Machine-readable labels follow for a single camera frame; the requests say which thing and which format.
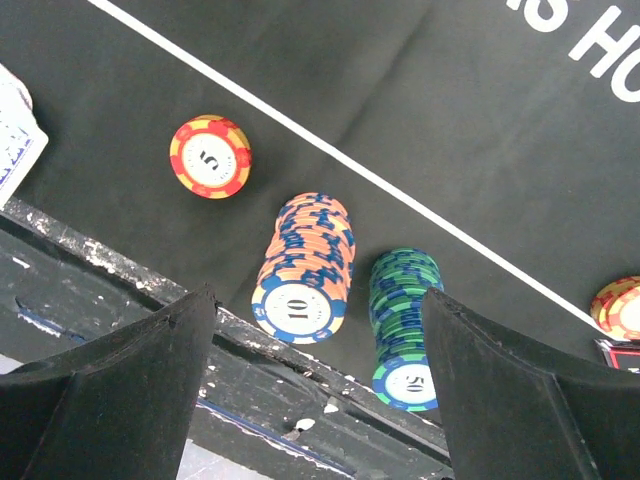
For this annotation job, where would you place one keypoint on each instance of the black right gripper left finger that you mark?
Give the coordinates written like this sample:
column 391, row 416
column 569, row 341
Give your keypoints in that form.
column 117, row 407

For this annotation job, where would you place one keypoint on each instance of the red black triangular all-in marker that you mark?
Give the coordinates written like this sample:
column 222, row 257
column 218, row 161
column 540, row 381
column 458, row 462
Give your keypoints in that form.
column 622, row 355

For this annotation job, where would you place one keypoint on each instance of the black poker table mat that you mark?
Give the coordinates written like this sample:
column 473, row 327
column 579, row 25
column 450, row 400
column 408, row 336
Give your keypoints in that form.
column 509, row 154

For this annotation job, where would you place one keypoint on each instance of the blue playing card box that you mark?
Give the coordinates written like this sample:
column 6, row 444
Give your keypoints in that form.
column 22, row 139

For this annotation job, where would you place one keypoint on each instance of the orange chips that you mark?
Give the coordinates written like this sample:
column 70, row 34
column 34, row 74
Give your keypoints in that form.
column 615, row 309

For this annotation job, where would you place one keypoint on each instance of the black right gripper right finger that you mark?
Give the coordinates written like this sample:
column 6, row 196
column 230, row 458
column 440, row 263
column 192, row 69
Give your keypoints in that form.
column 515, row 408

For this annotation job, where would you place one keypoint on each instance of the orange red chip stack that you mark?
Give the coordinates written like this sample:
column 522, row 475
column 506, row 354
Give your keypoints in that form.
column 211, row 156

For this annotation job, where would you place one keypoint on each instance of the pink blue chip stack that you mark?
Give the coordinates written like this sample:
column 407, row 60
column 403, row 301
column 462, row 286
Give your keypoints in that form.
column 302, row 288

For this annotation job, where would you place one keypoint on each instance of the green blue chip stack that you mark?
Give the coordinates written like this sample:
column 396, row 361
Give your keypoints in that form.
column 400, row 279

